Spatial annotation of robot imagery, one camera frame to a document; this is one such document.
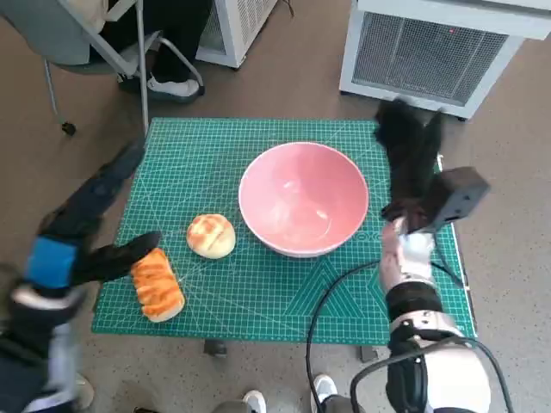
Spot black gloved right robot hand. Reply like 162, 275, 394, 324
372, 99, 444, 236

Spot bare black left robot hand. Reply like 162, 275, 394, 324
21, 136, 163, 298

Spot long striped toy bread loaf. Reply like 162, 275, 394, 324
130, 248, 186, 324

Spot pink bowl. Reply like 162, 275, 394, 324
238, 141, 370, 259

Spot round toy bread bun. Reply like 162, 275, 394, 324
186, 213, 237, 260

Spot large white grille cabinet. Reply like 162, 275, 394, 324
338, 0, 551, 121

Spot grey metal chair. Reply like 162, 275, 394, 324
0, 0, 206, 137

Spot green cutting mat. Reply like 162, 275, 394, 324
90, 118, 479, 345

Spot seated person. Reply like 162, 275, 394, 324
101, 0, 214, 99

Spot small white grille cabinet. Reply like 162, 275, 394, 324
195, 0, 279, 69

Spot person with white shoes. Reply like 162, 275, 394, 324
214, 373, 350, 413

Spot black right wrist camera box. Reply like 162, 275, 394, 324
424, 167, 492, 236

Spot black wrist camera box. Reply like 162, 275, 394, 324
0, 330, 51, 408
424, 167, 492, 236

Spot short black camera cable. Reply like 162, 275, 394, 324
430, 234, 468, 289

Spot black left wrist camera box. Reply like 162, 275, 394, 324
0, 330, 51, 408

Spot long black right arm cable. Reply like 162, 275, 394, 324
305, 260, 382, 413

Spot looped black right arm cable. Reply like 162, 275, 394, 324
349, 337, 516, 413

